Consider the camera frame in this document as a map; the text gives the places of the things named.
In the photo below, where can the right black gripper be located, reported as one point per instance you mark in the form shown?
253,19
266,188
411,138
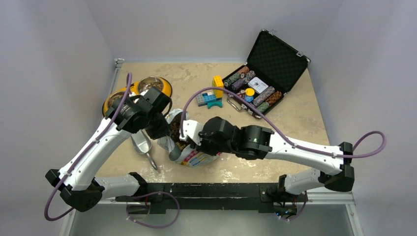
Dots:
203,148

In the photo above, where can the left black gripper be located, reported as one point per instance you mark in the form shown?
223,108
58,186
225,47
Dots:
162,130

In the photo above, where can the silver metal scoop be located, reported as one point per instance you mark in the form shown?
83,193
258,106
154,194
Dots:
142,145

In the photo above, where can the colourful pet food bag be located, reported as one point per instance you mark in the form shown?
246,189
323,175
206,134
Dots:
180,151

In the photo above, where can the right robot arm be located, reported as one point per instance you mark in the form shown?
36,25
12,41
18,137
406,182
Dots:
326,166

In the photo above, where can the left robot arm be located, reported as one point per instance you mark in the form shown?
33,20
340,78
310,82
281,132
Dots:
77,182

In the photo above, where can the yellow double pet bowl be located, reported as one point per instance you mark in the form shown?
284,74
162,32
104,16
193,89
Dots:
139,88

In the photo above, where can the teal arch toy piece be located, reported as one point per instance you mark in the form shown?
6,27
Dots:
214,104

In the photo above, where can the blue grey toy brick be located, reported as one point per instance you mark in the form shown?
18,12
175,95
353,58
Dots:
204,98

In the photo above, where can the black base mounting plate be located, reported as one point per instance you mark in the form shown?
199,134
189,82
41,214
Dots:
260,197

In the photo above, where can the yellow toy brick block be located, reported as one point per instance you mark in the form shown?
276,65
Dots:
218,83

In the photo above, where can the white playing card deck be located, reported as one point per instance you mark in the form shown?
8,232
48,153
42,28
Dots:
257,85

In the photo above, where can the black poker chip case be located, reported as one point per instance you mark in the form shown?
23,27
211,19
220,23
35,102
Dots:
276,63

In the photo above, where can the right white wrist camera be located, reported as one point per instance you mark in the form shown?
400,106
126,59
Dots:
190,129

